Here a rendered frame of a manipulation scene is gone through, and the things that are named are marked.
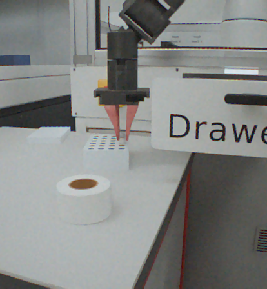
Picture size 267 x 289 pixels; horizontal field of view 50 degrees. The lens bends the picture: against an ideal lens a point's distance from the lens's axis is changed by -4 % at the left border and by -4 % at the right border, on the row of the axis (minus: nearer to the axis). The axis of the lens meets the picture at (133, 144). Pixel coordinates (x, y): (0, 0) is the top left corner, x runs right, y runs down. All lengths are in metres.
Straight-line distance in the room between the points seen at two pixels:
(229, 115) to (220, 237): 0.55
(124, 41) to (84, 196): 0.29
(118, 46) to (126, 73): 0.05
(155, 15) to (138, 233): 0.36
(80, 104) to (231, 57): 0.44
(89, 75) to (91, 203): 0.56
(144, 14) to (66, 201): 0.34
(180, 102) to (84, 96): 0.47
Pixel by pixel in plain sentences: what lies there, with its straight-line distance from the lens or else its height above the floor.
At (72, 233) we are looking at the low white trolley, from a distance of 0.36.
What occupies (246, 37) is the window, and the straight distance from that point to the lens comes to 0.80.
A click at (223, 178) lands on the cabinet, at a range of 0.85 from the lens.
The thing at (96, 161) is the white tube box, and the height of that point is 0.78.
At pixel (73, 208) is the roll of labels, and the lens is 0.37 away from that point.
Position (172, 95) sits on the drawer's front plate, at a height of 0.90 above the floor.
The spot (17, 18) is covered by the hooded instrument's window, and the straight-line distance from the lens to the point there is 1.28.
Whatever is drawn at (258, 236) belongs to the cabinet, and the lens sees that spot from 0.93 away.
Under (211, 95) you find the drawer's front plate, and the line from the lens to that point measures 0.45.
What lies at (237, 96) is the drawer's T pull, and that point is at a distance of 0.41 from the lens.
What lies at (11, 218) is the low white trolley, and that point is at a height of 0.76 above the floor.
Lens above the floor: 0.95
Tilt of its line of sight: 15 degrees down
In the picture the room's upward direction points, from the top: straight up
